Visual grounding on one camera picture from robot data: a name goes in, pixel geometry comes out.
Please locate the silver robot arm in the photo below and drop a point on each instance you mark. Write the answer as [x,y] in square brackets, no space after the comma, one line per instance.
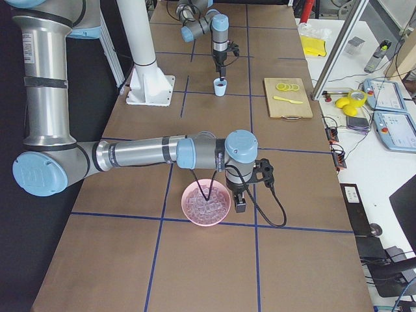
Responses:
[54,160]
[198,19]

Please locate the whole yellow lemon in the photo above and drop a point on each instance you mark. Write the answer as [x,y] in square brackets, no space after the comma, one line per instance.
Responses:
[349,110]
[342,102]

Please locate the wooden cutting board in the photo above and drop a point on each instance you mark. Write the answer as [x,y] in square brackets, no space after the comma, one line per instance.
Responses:
[281,109]

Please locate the yellow cloth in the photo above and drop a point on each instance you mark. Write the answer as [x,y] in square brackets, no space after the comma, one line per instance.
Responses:
[313,46]

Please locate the light blue plastic cup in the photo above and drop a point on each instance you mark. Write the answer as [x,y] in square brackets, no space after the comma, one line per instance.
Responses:
[220,91]

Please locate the pink bowl of ice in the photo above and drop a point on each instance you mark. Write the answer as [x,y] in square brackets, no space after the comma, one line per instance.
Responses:
[206,202]

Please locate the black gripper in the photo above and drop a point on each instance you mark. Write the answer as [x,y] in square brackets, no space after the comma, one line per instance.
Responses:
[236,189]
[220,58]

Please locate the upper teach pendant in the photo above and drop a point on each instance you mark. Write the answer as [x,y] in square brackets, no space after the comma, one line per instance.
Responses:
[384,95]

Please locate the yellow tape roll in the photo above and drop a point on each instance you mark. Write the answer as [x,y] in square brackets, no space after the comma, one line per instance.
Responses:
[357,98]

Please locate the purple notebook stack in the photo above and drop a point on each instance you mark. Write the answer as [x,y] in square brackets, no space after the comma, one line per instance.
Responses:
[359,124]

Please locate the teach pendant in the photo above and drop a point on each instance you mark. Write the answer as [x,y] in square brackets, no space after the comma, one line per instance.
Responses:
[384,95]
[396,130]

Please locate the grey handheld device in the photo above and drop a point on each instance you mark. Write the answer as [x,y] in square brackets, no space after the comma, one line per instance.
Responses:
[377,56]

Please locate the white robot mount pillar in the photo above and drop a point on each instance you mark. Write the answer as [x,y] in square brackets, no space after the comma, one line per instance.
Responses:
[148,84]

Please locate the yellow plastic knife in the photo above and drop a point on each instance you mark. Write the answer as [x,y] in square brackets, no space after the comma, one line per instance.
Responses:
[296,102]

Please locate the aluminium frame post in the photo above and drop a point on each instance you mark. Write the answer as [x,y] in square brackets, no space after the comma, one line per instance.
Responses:
[350,22]

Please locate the whole yellow lemon lower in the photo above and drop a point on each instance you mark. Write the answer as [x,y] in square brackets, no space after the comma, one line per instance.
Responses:
[349,110]

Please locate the lower teach pendant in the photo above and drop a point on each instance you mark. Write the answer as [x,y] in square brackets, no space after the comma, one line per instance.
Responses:
[396,130]

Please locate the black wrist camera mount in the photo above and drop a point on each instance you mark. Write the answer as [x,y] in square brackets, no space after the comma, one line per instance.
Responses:
[264,172]

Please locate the whole yellow lemon upper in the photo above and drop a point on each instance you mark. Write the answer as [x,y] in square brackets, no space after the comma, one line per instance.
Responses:
[342,102]

